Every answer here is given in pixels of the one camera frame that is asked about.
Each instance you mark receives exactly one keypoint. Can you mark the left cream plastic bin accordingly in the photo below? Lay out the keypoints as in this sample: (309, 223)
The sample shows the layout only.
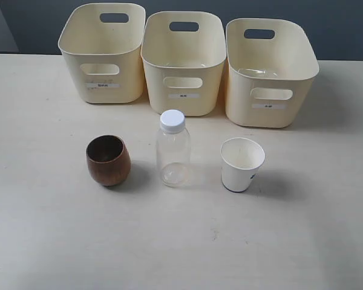
(101, 45)

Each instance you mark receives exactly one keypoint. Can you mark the cream plastic bin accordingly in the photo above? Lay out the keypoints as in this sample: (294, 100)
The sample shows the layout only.
(271, 68)
(183, 55)
(101, 45)

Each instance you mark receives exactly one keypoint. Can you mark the brown wooden cup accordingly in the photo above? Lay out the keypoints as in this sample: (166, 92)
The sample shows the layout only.
(108, 160)

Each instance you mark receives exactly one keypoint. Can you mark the middle cream plastic bin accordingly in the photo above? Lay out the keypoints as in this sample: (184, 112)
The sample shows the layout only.
(183, 55)

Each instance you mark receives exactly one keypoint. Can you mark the clear plastic bottle white cap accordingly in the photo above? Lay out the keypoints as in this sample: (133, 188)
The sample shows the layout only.
(173, 148)

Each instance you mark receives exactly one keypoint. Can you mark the white paper cup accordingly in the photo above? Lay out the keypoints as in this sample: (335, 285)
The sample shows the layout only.
(240, 160)

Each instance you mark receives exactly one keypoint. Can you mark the right cream plastic bin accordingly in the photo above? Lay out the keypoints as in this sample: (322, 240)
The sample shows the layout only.
(271, 68)

